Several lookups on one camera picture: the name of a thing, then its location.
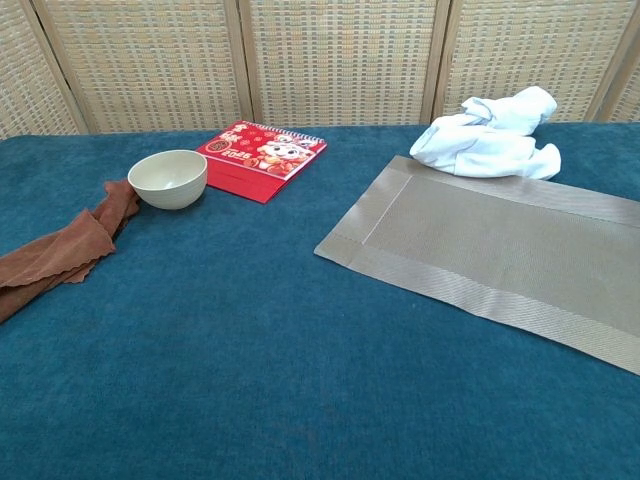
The cream bowl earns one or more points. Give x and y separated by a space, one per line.
170 197

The silver woven placemat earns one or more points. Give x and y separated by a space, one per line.
500 240

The red desk calendar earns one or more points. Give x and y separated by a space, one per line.
260 150

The teal table cover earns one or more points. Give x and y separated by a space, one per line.
200 350

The woven bamboo folding screen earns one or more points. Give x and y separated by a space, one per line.
340 60

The white crumpled cloth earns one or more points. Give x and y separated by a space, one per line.
480 150

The brown cloth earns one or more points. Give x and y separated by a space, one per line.
60 250

